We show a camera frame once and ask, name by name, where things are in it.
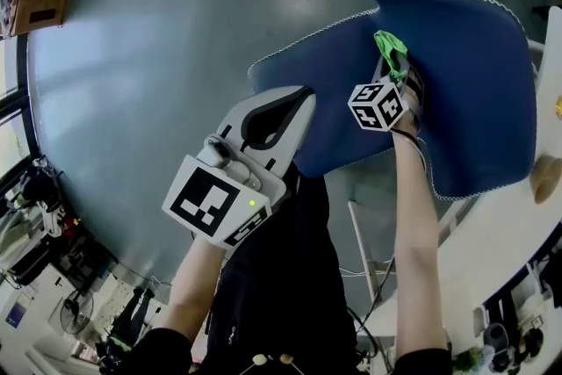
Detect white table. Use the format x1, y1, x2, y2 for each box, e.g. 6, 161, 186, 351
363, 5, 562, 340

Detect person's right hand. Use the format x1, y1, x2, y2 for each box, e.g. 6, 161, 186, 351
392, 69, 427, 136

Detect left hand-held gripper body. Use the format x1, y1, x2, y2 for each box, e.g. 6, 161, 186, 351
161, 133, 288, 250

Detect black floor fan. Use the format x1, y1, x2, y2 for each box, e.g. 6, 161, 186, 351
59, 288, 96, 335

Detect cord with beige beads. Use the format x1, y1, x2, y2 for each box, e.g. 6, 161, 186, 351
210, 353, 305, 375

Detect person's left forearm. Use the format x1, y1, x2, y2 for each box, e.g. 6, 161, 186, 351
151, 234, 230, 349

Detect heap of bags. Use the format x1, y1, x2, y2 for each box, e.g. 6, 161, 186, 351
0, 155, 116, 278

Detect tangled cables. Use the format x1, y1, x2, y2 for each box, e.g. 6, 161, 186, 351
340, 256, 399, 370

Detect cardboard box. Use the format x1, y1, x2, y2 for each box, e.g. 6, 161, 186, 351
0, 0, 75, 40

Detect green cloth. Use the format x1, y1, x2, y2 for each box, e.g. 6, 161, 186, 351
372, 30, 409, 81

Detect white metal leg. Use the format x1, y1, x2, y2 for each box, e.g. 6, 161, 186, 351
347, 198, 382, 305

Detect blue chair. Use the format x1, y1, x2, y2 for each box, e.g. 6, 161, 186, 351
247, 0, 539, 203

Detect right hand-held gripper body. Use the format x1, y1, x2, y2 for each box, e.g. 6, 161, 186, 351
347, 74, 410, 132

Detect person's black clothing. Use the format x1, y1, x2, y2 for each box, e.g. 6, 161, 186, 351
100, 164, 454, 375

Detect brown round fruit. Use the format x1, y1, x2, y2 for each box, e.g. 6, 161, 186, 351
529, 155, 562, 206

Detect black wrist bands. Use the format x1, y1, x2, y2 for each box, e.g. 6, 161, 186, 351
393, 126, 428, 172

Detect person's right forearm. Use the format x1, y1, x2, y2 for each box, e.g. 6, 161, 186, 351
391, 129, 450, 362

